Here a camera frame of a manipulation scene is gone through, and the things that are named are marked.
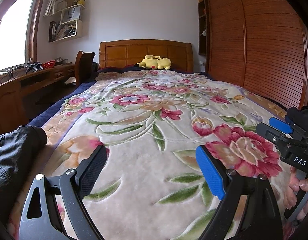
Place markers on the wooden slatted wardrobe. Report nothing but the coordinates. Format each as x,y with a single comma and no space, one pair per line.
264,42

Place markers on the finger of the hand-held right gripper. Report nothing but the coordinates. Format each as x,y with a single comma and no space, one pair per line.
280,125
269,131

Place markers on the wooden chair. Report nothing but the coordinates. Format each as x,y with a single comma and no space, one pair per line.
85,66

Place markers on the window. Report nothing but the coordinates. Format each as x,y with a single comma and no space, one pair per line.
13,37

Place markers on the small yellow shelf toy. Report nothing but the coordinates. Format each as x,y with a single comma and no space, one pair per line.
81,1

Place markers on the small white wardrobe knob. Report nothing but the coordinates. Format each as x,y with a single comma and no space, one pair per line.
204,32

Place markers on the black device on desk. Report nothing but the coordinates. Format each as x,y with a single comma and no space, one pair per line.
34,67

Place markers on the wooden bed headboard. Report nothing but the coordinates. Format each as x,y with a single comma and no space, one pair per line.
124,52

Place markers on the white wall shelf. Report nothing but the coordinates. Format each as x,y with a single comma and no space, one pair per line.
80,28

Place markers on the wooden desk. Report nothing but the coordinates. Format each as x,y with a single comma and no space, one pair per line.
8,97

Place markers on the red basket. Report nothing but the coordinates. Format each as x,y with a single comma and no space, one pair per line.
48,65

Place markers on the black coat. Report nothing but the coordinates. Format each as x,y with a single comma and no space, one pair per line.
11,160

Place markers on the grey paper bag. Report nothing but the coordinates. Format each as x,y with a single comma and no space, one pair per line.
72,13

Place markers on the floral blanket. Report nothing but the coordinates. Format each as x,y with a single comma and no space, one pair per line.
149,120

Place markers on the black binders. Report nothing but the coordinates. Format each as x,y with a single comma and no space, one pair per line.
52,31

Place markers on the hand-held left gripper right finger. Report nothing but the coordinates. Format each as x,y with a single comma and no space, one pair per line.
210,172

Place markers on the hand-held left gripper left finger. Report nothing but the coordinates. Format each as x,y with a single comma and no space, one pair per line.
94,167

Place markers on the yellow plush toy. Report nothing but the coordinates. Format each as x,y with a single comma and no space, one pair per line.
154,63

